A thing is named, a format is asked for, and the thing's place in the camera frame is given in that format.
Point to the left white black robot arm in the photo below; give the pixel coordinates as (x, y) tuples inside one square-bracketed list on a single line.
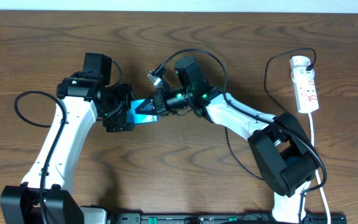
[(84, 98)]

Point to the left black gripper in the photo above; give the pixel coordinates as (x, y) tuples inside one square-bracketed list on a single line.
[(119, 122)]

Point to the white power strip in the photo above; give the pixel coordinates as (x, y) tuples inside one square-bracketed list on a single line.
[(305, 92)]

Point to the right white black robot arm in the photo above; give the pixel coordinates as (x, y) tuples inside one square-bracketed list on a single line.
[(285, 157)]

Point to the black mounting rail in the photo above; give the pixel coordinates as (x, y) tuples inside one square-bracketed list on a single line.
[(216, 218)]

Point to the blue screen Galaxy smartphone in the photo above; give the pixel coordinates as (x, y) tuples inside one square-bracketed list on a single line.
[(132, 117)]

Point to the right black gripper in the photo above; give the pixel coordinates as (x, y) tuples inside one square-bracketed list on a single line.
[(160, 104)]

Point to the white USB charger adapter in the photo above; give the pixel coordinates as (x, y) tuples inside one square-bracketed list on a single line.
[(300, 74)]

